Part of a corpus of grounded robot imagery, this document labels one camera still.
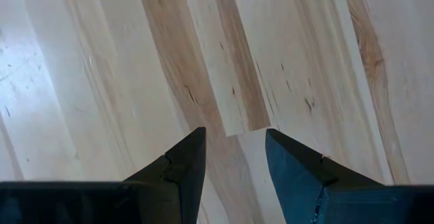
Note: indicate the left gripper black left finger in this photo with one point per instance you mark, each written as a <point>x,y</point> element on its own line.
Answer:
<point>179,183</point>

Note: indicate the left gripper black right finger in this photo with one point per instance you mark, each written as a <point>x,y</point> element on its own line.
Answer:
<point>298,183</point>

